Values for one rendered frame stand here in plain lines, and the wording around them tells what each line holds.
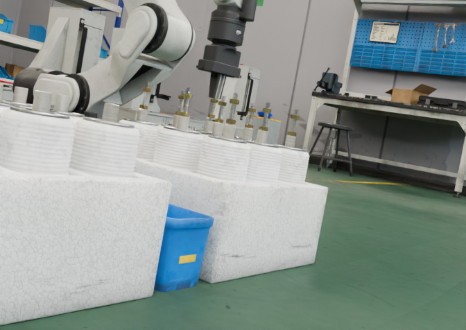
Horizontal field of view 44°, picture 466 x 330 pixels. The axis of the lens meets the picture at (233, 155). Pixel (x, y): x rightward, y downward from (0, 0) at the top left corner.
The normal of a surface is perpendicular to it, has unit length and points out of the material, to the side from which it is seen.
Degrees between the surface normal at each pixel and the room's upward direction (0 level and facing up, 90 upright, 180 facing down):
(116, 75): 111
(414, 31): 90
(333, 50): 90
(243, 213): 90
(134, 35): 90
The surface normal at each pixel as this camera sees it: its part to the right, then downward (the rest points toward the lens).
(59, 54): 0.81, 0.18
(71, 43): -0.56, -0.06
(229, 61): 0.67, 0.16
